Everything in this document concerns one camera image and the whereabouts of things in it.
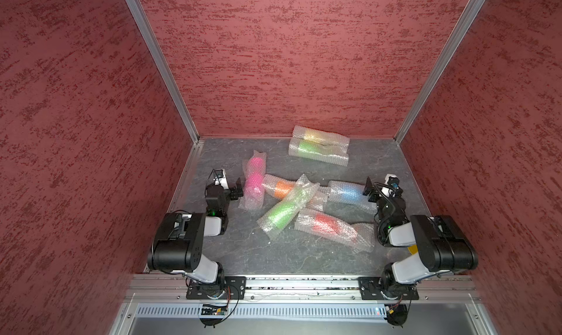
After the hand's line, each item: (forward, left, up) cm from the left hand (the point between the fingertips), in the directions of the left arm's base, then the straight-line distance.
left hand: (229, 182), depth 94 cm
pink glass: (-7, -12, +1) cm, 13 cm away
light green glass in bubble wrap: (+18, -50, -1) cm, 53 cm away
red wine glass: (-19, -40, +1) cm, 44 cm away
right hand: (-1, -64, +4) cm, 64 cm away
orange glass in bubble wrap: (-3, -23, 0) cm, 23 cm away
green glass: (-17, -22, 0) cm, 27 cm away
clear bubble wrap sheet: (-23, -53, 0) cm, 58 cm away
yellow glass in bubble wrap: (+30, -43, 0) cm, 52 cm away
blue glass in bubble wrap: (-6, -52, 0) cm, 52 cm away
